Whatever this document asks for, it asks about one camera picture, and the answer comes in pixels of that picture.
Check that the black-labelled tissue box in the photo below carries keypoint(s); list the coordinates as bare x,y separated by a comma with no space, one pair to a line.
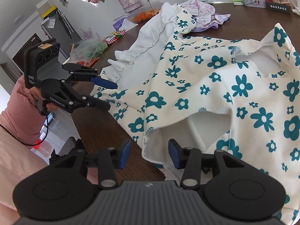
279,8

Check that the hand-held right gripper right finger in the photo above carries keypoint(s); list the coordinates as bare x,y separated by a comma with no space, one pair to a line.
174,154

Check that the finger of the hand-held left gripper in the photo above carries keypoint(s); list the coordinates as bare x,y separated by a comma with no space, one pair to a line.
98,104
103,82

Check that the pink floral garment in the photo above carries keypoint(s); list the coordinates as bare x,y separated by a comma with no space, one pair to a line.
204,11

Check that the clear bag of green items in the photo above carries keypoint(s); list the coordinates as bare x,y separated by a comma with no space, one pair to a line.
91,49

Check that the orange flat packet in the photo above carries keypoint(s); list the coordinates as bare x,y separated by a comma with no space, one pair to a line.
90,62

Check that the person's pink clothed body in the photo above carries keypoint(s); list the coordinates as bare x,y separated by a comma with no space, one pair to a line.
21,173

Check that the person's left forearm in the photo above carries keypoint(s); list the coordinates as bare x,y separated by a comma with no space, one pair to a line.
18,112

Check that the cream teal-flowered dress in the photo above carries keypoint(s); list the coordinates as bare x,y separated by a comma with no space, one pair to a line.
211,98

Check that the pink textured vase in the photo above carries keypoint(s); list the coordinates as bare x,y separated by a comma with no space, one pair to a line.
129,1

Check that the person's left hand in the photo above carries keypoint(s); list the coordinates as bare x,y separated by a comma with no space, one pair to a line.
35,95

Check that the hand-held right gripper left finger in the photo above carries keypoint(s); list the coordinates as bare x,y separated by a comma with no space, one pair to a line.
125,154

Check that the green tissue packet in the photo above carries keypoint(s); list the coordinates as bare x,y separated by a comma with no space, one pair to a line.
238,1

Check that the red checkered snack packet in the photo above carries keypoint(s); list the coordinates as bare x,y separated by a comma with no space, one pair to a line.
114,37

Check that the dark wooden door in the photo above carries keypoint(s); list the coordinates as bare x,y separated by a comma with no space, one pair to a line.
20,54

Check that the purple tissue pack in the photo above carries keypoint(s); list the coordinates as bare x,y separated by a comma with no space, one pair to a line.
119,24

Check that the yellow black box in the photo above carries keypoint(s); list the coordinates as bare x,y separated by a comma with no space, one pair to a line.
48,10

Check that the grey refrigerator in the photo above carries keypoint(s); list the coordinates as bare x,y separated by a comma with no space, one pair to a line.
58,32

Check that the clear container of orange food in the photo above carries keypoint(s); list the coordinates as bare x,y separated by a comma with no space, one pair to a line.
146,15

